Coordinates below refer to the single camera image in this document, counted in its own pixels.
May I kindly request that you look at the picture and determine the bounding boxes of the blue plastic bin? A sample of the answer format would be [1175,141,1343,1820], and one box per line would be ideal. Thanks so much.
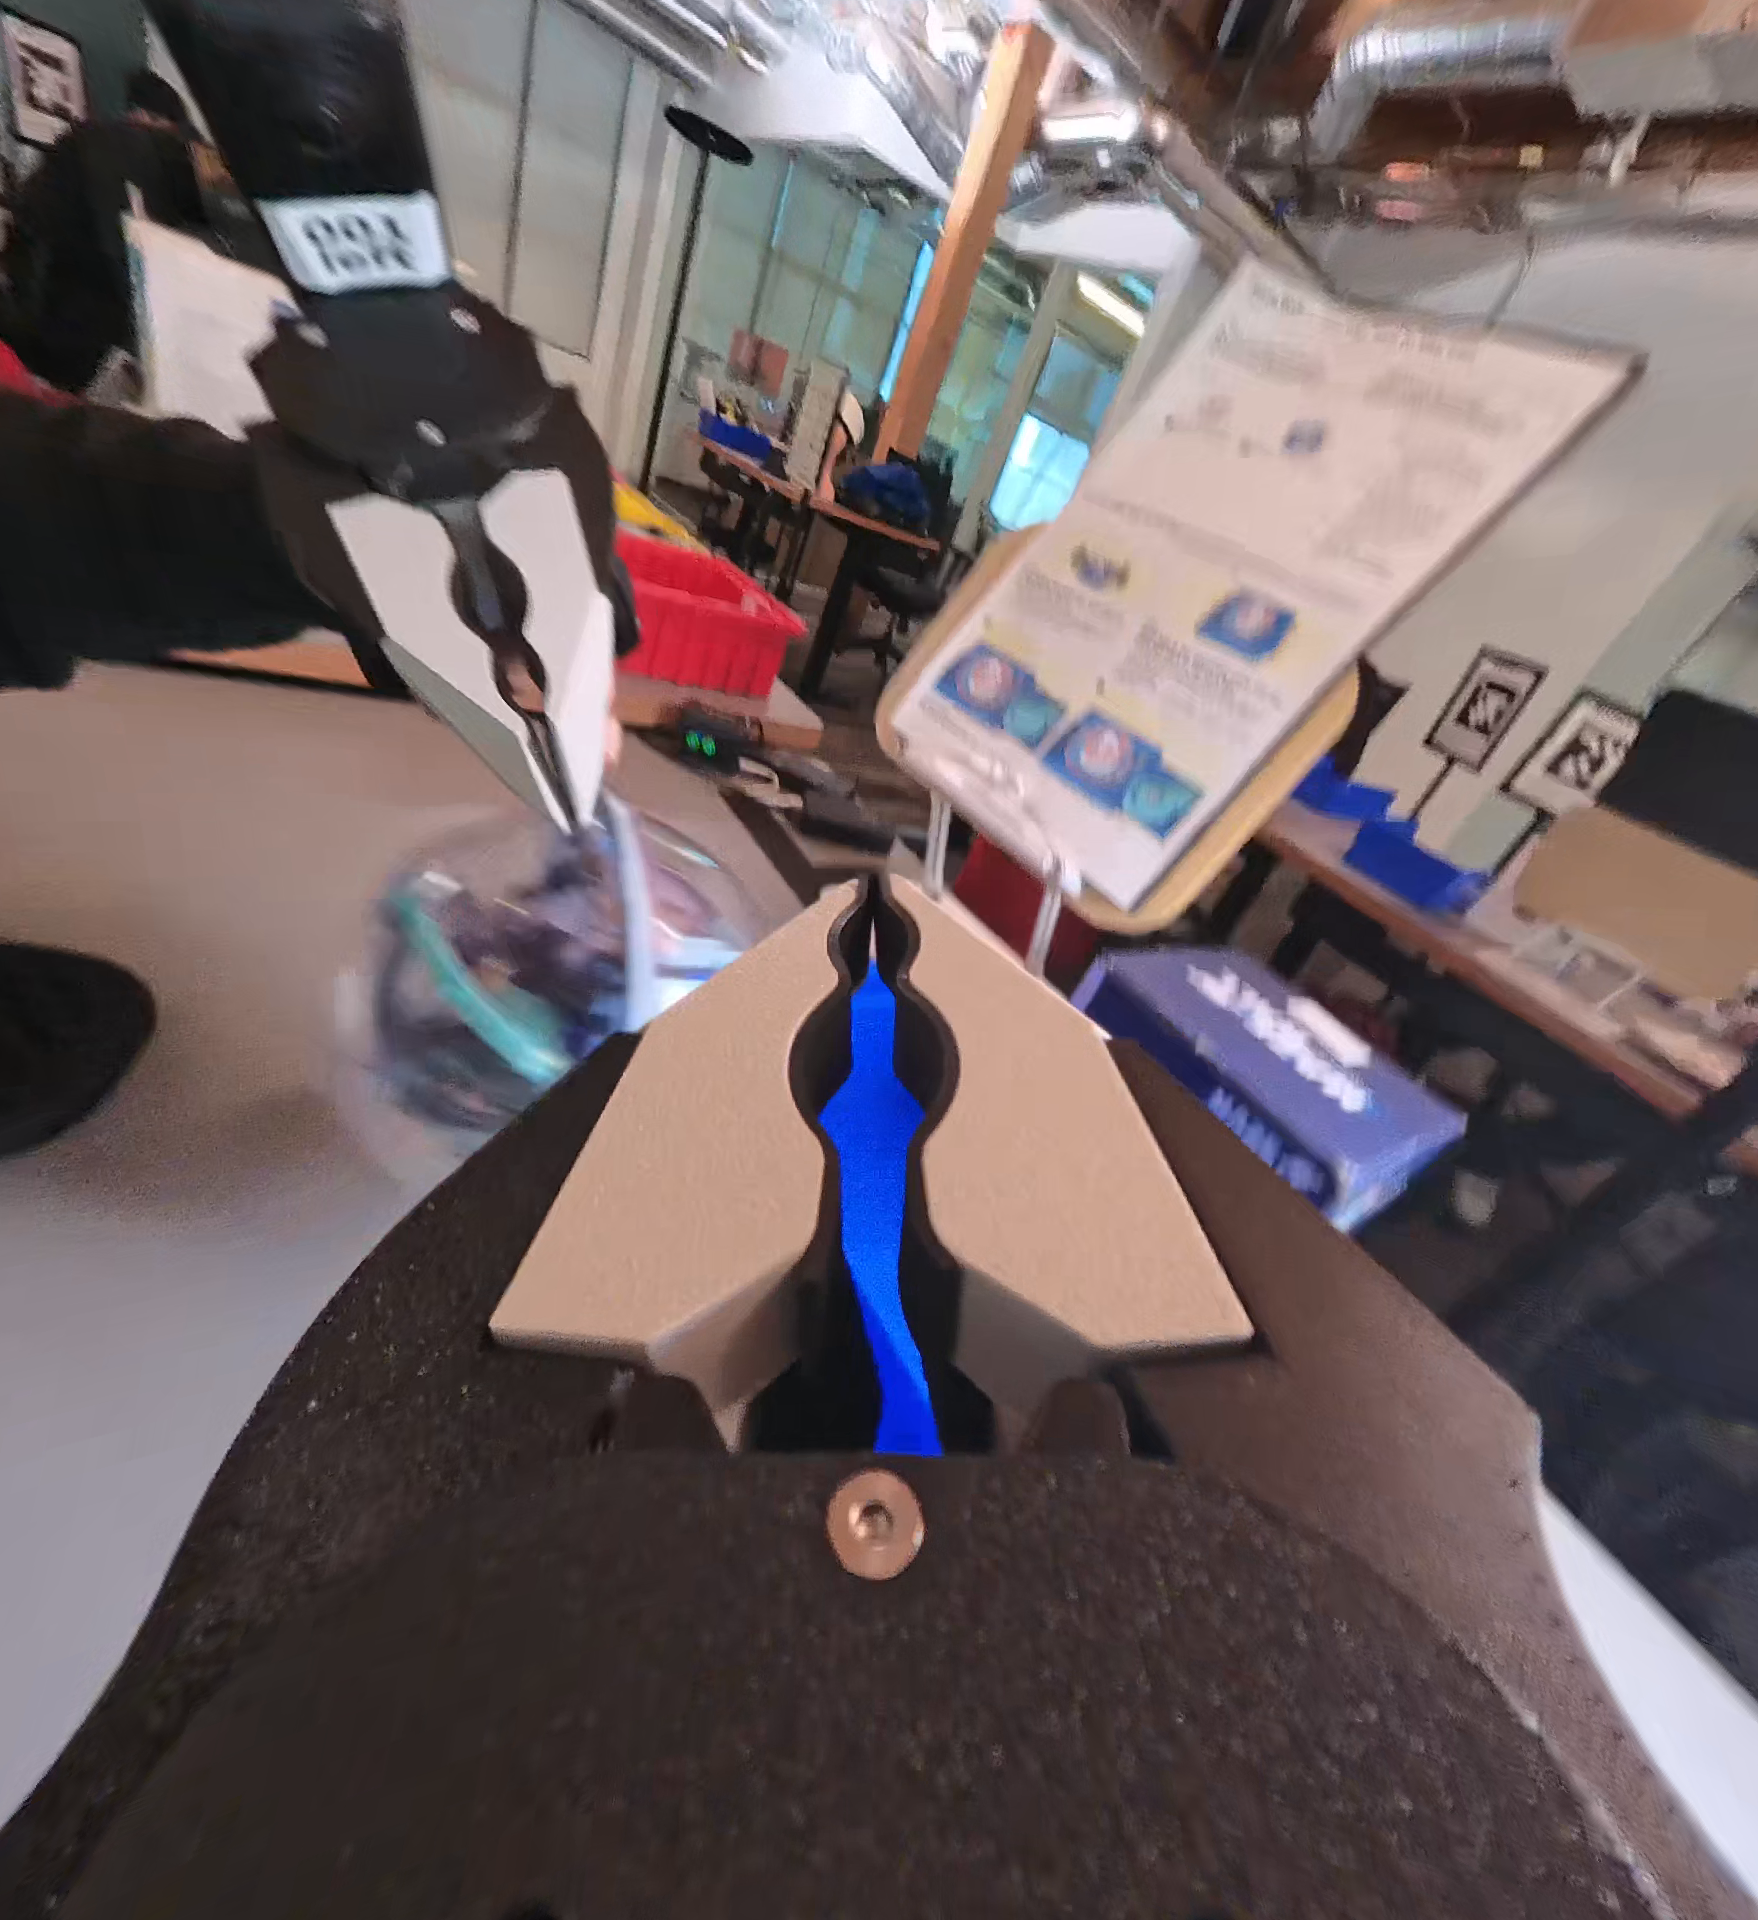
[816,960,952,1458]

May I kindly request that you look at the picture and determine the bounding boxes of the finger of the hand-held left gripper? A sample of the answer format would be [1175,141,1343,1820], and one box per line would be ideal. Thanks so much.
[481,467,620,829]
[327,501,583,829]

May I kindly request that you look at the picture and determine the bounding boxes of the clear maze ball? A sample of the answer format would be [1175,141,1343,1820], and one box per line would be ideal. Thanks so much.
[338,802,764,1160]

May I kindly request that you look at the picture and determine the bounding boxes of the person's left forearm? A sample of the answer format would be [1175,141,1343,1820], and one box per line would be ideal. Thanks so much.
[0,391,324,702]

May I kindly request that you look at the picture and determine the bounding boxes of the black floor lamp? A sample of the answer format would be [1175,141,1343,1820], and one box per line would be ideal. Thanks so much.
[638,103,756,497]

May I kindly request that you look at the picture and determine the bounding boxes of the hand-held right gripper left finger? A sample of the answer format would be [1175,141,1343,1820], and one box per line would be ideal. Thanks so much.
[489,876,876,1450]

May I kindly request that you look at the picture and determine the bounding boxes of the silver air duct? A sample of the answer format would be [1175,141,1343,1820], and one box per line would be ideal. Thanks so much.
[1315,0,1579,130]

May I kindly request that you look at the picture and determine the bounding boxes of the wooden support post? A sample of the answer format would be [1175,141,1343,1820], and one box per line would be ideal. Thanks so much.
[870,22,1065,467]

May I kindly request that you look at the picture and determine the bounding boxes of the small beige board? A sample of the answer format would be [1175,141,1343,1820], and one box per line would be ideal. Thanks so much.
[1512,806,1758,1004]

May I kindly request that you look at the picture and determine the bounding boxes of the red plastic bin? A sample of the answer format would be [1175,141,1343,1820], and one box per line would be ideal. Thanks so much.
[613,527,811,702]

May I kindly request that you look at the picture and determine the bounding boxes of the blue tape strips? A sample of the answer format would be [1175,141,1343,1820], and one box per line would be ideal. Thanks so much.
[1291,750,1493,919]

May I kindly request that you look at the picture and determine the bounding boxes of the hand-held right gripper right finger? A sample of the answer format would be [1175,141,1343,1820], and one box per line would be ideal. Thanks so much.
[882,882,1256,1446]

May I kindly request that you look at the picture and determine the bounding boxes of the small framed marker sign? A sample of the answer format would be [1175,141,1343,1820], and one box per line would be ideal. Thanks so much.
[1500,689,1644,820]
[1423,644,1550,775]

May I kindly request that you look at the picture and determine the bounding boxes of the dark blue cardboard box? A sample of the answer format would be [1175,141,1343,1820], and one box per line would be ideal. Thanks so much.
[1070,944,1471,1235]

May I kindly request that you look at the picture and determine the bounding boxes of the printed instruction sheet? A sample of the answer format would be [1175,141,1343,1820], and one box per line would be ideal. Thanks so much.
[887,253,1647,911]

